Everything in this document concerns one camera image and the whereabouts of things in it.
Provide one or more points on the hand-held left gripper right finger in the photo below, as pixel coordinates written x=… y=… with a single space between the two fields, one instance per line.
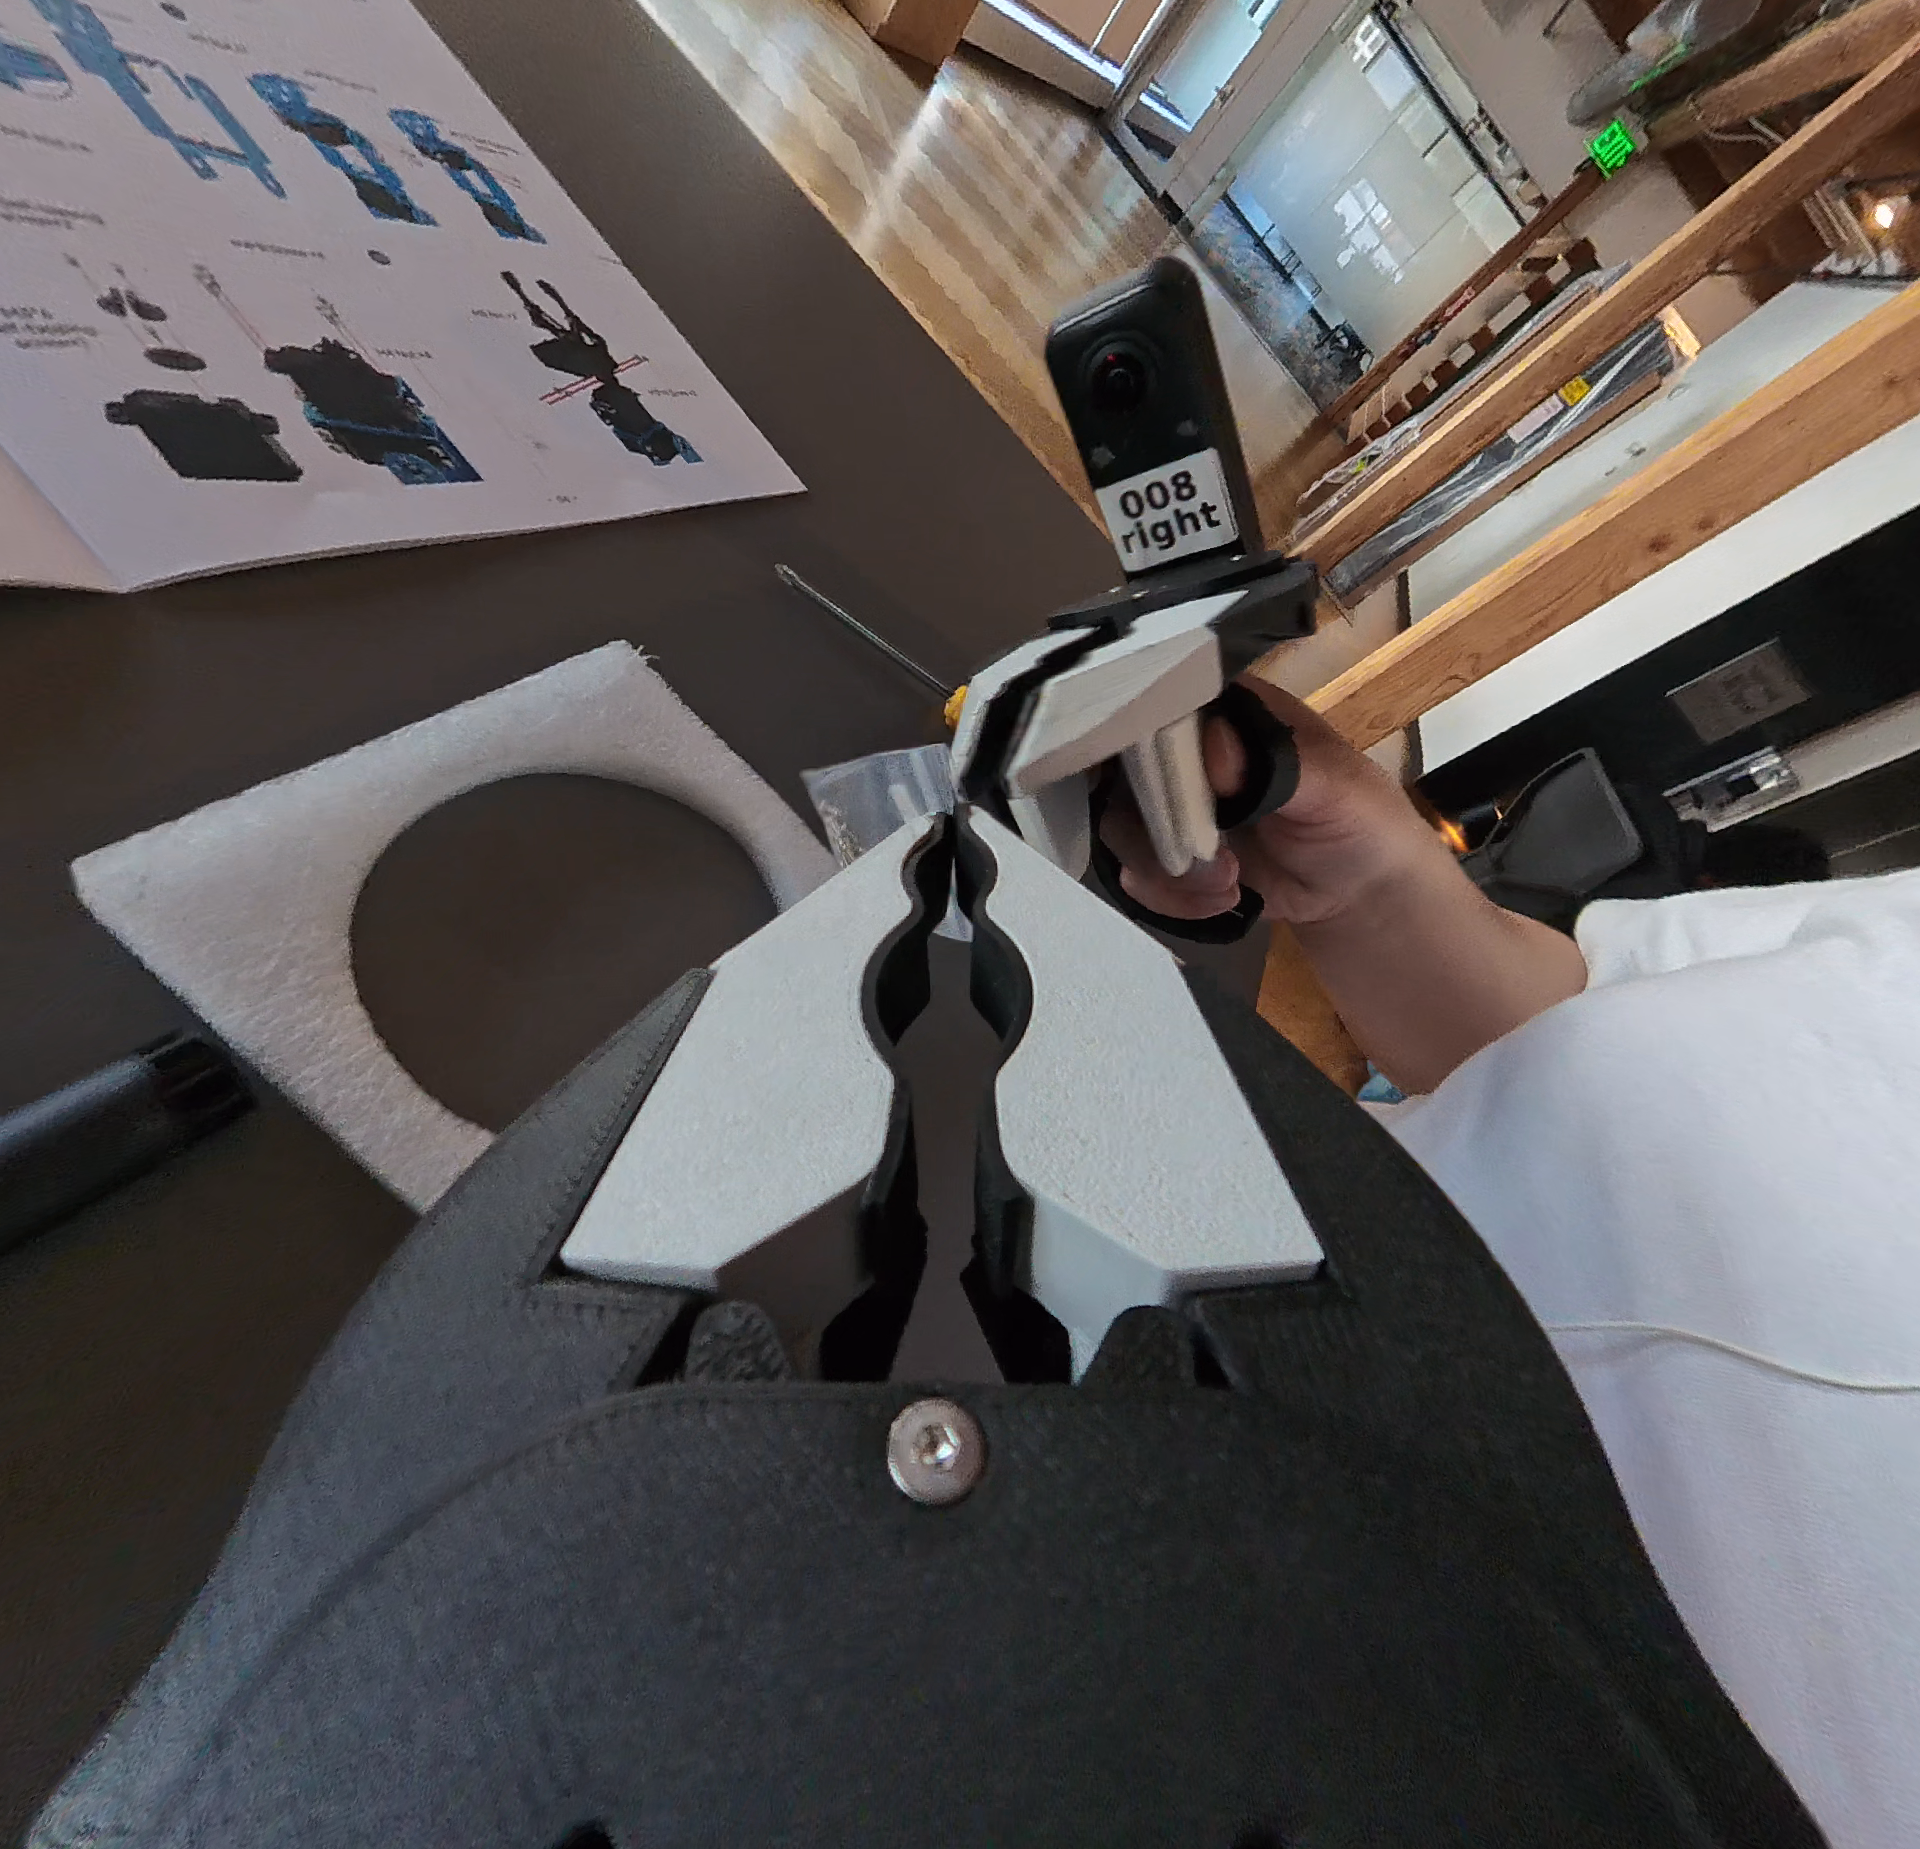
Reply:
x=1155 y=1130

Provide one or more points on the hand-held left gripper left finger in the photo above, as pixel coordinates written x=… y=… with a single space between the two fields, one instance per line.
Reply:
x=749 y=1130

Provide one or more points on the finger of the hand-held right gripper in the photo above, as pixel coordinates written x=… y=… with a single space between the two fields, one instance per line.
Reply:
x=998 y=687
x=1125 y=687

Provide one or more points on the small clear zip bag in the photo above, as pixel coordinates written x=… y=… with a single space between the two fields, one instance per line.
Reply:
x=870 y=799

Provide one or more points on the black electric screwdriver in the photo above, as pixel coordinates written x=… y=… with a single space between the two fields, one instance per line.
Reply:
x=91 y=1130

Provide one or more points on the dark desk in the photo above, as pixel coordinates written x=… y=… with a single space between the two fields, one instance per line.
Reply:
x=675 y=229

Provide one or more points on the person's right hand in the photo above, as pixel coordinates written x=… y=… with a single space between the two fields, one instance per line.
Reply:
x=1334 y=828

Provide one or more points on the yellow screwdriver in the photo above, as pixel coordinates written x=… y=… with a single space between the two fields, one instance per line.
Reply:
x=954 y=708

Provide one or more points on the frosted glass door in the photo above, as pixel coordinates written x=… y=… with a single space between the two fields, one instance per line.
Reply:
x=1349 y=184

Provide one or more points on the white instruction booklet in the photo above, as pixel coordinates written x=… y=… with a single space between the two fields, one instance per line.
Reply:
x=629 y=424

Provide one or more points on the green exit sign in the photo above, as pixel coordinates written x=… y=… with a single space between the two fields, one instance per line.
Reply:
x=1611 y=150

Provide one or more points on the white foam piece with hole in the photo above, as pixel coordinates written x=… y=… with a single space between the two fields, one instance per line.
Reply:
x=193 y=890

